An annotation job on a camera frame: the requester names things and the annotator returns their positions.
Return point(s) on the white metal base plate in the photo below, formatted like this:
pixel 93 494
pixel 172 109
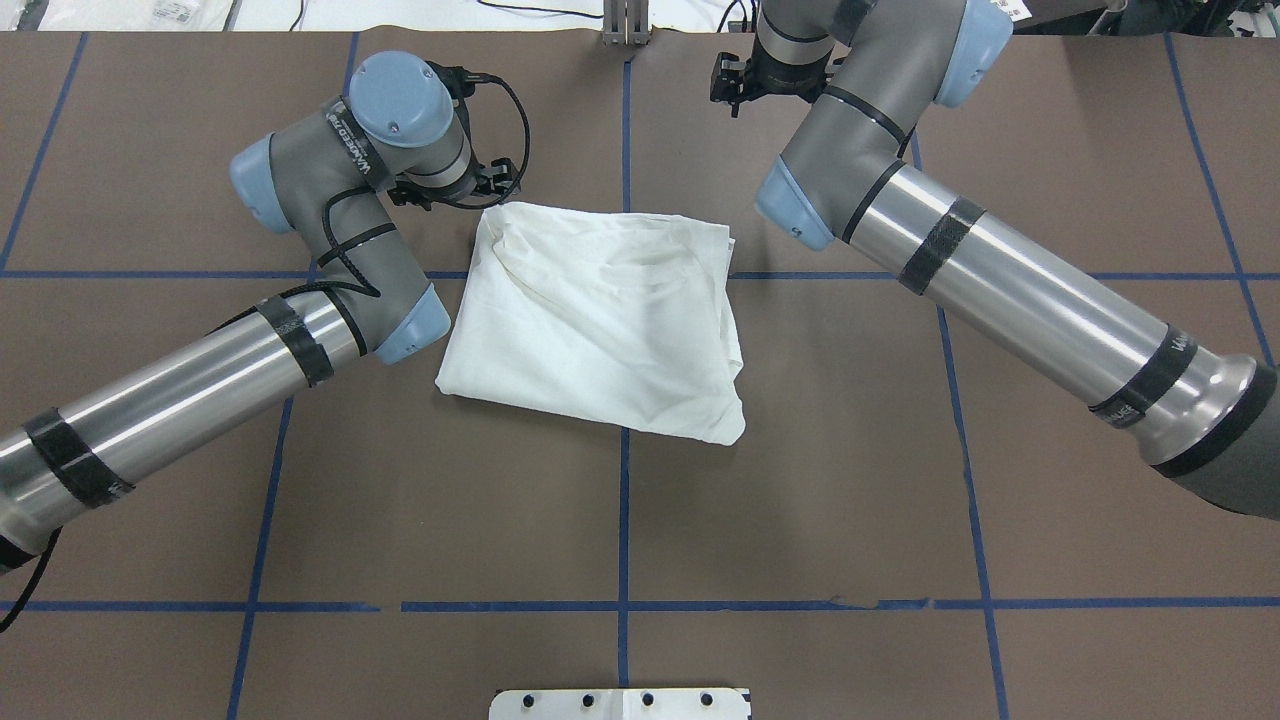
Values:
pixel 623 703

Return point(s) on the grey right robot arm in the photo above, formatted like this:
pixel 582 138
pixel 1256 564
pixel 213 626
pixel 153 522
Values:
pixel 868 70

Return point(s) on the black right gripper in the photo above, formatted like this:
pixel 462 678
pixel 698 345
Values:
pixel 783 84

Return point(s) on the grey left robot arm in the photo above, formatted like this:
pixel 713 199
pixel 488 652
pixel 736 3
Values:
pixel 400 135

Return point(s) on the white printed t-shirt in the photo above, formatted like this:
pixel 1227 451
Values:
pixel 622 318

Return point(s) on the grey aluminium post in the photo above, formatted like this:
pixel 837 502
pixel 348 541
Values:
pixel 626 23

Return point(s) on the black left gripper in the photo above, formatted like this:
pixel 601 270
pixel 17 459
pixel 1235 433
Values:
pixel 441 192

